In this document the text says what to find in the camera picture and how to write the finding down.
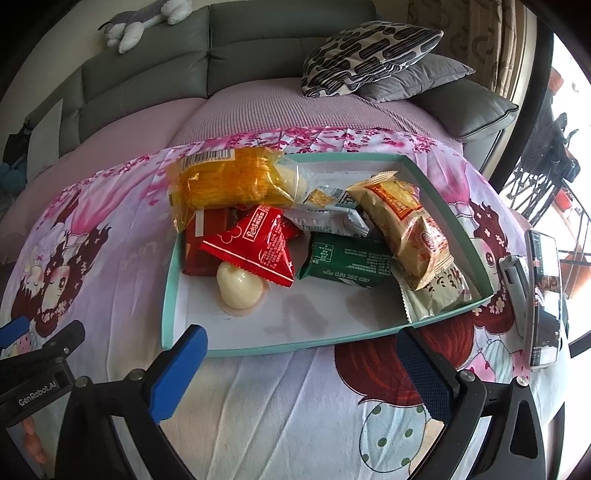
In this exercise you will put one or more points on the white cushion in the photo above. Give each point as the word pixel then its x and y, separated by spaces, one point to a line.
pixel 44 138

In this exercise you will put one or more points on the black metal railing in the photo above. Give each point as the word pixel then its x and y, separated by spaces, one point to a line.
pixel 531 194

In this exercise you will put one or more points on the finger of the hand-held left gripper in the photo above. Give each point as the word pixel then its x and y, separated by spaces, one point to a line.
pixel 51 344
pixel 11 330

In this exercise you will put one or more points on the grey white plush toy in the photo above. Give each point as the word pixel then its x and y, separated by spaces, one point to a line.
pixel 134 23

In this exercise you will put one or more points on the red triangular snack packet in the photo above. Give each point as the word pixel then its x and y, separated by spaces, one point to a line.
pixel 254 247

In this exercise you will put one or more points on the dark cloth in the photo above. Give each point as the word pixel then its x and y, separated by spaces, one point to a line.
pixel 16 138

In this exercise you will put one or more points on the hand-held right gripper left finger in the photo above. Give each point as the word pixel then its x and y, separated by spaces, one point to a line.
pixel 178 369

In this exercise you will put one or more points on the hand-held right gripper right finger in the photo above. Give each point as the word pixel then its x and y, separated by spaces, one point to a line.
pixel 422 374

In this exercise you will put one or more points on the black white patterned pillow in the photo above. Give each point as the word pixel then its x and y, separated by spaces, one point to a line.
pixel 369 57

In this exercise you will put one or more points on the white and green snack packet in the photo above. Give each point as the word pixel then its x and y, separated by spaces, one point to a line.
pixel 328 210

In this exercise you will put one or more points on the beige patterned curtain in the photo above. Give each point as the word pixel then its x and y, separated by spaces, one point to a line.
pixel 471 41

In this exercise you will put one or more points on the yellow packet with red label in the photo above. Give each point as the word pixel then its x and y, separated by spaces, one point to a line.
pixel 406 226

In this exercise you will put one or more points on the grey pillow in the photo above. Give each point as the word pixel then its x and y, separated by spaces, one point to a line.
pixel 415 81

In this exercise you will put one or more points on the dark red snack packet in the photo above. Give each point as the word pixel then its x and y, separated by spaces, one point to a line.
pixel 201 251

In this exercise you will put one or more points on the black door frame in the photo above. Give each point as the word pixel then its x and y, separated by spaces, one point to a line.
pixel 531 92

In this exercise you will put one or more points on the small pale pastry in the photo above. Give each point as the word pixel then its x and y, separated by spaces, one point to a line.
pixel 240 288

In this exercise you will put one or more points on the silver phone stand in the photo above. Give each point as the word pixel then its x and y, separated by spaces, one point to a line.
pixel 512 286

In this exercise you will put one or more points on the teal shallow cardboard box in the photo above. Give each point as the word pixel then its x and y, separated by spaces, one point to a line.
pixel 323 318

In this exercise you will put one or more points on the beige snack packet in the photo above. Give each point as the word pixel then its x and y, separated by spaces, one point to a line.
pixel 436 293

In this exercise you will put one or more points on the red flower pot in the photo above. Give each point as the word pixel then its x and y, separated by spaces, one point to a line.
pixel 563 199

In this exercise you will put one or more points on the pink printed blanket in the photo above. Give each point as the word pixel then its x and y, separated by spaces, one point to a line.
pixel 277 406

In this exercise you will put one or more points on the smartphone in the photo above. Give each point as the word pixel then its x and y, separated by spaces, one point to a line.
pixel 545 295

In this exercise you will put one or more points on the orange snack packet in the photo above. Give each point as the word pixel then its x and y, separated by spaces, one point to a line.
pixel 226 180

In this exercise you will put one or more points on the blue cloth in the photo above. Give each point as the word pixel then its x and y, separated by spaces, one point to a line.
pixel 9 177

